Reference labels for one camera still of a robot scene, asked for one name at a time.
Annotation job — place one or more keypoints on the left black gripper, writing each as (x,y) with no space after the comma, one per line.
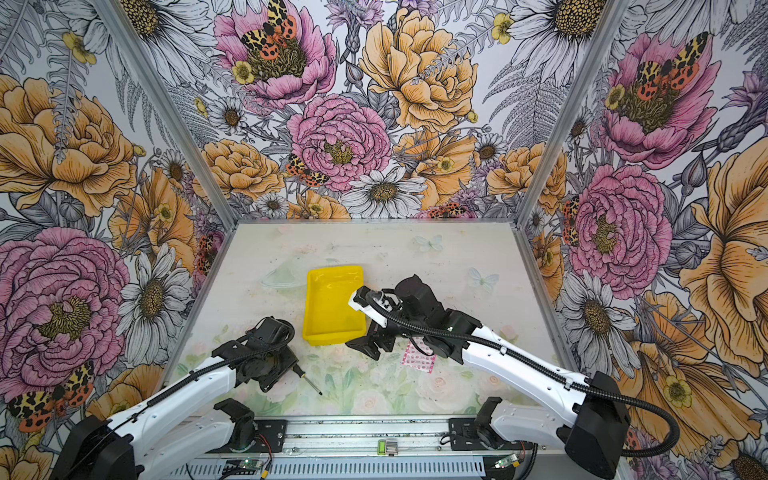
(288,360)

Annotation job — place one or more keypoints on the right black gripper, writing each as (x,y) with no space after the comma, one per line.
(371,349)

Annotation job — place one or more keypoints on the black yellow handled screwdriver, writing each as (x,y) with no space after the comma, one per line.
(302,375)

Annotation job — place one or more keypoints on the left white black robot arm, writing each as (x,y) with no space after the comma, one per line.
(190,417)

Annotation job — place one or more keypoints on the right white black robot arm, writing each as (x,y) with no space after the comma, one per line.
(584,415)

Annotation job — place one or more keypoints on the yellow plastic bin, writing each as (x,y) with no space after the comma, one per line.
(328,319)

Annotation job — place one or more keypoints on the pink patterned packet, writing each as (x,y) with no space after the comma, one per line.
(418,357)

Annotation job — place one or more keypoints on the small green display module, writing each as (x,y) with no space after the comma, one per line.
(387,447)

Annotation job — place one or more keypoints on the green circuit board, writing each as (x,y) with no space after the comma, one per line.
(247,467)

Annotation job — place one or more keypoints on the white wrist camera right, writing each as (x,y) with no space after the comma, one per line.
(366,300)

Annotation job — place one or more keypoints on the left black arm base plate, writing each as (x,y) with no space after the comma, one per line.
(261,436)

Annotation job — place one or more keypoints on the slotted grey cable duct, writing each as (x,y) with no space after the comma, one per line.
(406,467)

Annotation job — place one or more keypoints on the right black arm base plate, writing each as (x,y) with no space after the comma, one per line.
(464,434)

